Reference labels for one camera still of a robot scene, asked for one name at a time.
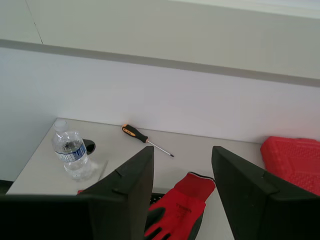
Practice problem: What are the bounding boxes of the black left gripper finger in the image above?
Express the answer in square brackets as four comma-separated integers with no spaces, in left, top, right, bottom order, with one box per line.
[211,145,320,240]
[76,145,155,240]

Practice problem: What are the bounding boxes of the red and black work glove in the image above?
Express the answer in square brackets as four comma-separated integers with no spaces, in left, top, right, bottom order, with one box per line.
[143,171,216,240]

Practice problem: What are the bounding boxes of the black perforated plastic basket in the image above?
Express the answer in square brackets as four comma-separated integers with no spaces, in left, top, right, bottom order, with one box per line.
[148,192,166,207]

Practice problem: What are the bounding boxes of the red plastic tool case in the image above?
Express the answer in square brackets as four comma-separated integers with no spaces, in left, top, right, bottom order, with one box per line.
[260,135,320,196]

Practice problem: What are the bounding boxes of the orange and black screwdriver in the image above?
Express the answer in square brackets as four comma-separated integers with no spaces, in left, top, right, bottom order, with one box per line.
[121,123,175,158]

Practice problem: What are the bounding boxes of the clear plastic water bottle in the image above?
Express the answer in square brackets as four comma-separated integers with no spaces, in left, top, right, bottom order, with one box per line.
[51,119,92,181]

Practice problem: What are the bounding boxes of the black desk cable grommet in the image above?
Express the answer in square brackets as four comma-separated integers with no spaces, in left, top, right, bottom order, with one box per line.
[82,139,97,154]

